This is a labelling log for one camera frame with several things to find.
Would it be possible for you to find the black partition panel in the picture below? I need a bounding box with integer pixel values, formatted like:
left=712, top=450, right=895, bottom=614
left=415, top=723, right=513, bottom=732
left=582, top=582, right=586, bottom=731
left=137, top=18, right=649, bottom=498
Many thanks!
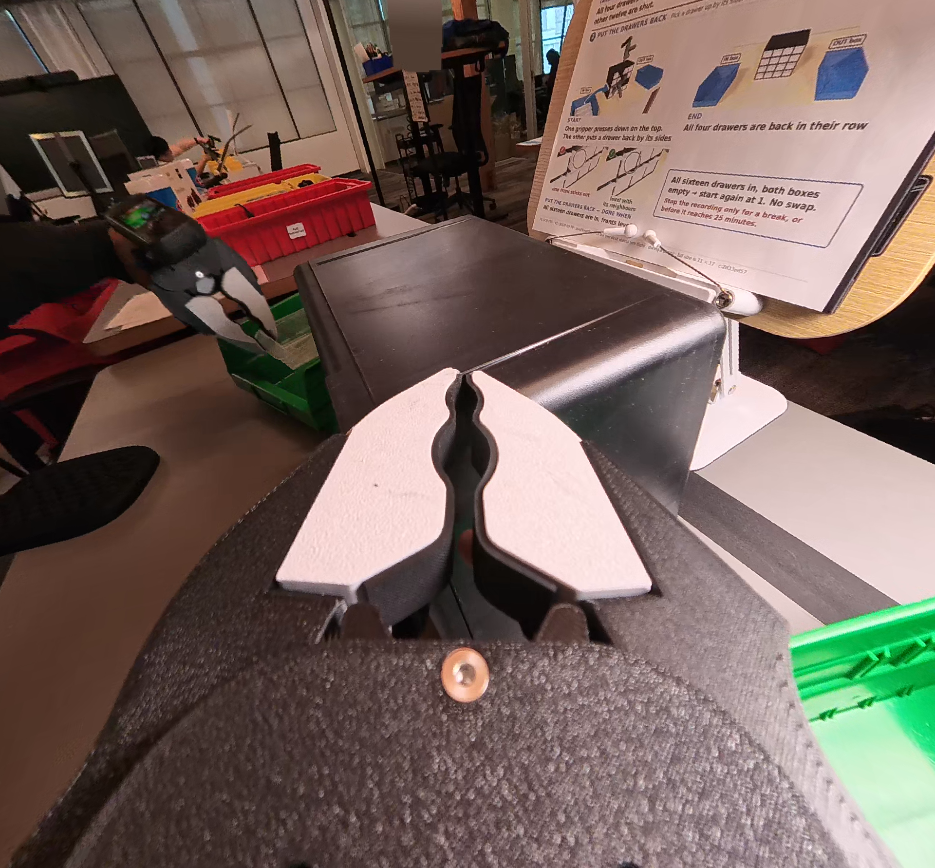
left=0, top=72, right=158, bottom=178

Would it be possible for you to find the computer monitor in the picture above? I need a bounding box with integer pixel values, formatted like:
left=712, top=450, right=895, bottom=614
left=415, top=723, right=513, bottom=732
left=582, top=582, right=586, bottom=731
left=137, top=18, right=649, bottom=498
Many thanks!
left=29, top=130, right=140, bottom=197

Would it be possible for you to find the black office chair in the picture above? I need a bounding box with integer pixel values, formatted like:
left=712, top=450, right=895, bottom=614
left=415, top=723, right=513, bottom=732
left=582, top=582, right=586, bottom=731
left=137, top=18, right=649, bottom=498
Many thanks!
left=409, top=90, right=498, bottom=222

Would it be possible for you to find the black armrest chair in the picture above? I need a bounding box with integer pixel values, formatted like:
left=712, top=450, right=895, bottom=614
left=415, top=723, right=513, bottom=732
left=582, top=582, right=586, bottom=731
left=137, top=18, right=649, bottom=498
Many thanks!
left=0, top=446, right=162, bottom=556

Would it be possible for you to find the window with blinds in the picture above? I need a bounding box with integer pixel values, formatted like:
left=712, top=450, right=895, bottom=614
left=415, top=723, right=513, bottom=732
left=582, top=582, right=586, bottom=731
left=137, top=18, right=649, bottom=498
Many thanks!
left=15, top=0, right=340, bottom=178

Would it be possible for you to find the black drawer cabinet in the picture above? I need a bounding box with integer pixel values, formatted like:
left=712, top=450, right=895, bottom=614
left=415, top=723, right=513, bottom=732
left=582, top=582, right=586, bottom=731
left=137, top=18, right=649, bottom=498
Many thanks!
left=294, top=215, right=729, bottom=518

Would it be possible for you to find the red plastic bin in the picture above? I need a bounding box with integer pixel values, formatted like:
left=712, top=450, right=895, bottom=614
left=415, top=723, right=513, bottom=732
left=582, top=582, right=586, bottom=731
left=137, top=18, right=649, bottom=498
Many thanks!
left=206, top=165, right=322, bottom=198

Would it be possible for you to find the light grey desk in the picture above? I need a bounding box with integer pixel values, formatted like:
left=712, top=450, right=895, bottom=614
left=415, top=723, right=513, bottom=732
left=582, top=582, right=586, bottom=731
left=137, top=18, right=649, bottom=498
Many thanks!
left=0, top=331, right=935, bottom=847

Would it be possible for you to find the printed instruction sheet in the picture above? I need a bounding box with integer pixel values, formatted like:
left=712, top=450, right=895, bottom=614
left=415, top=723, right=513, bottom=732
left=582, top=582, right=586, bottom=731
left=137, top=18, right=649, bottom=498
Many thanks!
left=544, top=0, right=935, bottom=314

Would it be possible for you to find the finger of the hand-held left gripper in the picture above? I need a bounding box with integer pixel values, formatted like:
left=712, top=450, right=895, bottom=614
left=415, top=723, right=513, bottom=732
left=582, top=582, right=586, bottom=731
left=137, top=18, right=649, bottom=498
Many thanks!
left=184, top=291, right=254, bottom=348
left=221, top=266, right=281, bottom=344

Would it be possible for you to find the wooden document stand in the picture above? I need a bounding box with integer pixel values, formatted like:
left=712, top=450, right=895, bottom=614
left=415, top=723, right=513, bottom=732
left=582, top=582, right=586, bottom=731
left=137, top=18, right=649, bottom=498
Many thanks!
left=526, top=0, right=935, bottom=473

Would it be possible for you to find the white cardboard box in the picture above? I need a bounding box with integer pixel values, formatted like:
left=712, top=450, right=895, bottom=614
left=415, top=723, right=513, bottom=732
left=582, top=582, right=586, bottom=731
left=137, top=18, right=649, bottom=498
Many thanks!
left=128, top=161, right=202, bottom=215

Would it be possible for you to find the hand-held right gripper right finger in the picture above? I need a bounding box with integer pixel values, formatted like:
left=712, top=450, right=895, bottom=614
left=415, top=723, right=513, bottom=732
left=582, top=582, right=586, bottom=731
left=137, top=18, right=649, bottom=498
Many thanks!
left=465, top=370, right=653, bottom=602

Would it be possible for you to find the black wire rack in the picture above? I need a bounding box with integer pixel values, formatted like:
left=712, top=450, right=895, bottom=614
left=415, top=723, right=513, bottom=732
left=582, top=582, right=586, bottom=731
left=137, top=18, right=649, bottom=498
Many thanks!
left=394, top=121, right=447, bottom=204

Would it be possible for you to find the green plastic bin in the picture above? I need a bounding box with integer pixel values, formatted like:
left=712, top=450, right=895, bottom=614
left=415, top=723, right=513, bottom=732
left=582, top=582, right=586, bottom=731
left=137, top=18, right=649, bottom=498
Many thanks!
left=789, top=598, right=935, bottom=868
left=218, top=292, right=340, bottom=434

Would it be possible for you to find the wood-edged side table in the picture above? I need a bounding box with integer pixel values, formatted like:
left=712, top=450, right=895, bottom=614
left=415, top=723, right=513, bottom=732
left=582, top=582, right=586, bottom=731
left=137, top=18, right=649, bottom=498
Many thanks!
left=80, top=203, right=432, bottom=358

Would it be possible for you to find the white paper sheet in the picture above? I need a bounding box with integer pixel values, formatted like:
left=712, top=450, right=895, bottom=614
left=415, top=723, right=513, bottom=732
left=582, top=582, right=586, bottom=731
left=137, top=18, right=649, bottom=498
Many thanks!
left=82, top=283, right=187, bottom=344

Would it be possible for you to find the red bin with white label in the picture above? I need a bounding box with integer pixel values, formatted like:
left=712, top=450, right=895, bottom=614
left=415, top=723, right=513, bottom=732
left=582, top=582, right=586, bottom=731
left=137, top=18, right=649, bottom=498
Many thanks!
left=197, top=179, right=377, bottom=266

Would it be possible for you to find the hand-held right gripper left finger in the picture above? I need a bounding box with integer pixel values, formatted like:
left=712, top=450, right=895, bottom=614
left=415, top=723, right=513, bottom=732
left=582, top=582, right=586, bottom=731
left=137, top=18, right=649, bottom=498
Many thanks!
left=276, top=367, right=465, bottom=600

